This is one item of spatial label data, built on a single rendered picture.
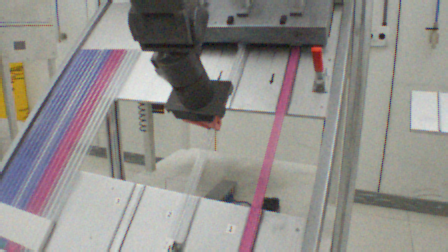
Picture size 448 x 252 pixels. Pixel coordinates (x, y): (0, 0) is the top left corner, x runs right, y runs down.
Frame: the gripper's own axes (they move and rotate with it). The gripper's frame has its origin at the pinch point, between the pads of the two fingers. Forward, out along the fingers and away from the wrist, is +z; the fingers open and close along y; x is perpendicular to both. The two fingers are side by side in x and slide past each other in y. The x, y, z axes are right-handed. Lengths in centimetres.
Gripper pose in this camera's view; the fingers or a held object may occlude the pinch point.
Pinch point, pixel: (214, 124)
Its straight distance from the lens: 62.3
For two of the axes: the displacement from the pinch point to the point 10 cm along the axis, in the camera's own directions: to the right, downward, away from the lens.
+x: -2.9, 8.4, -4.5
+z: 2.7, 5.3, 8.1
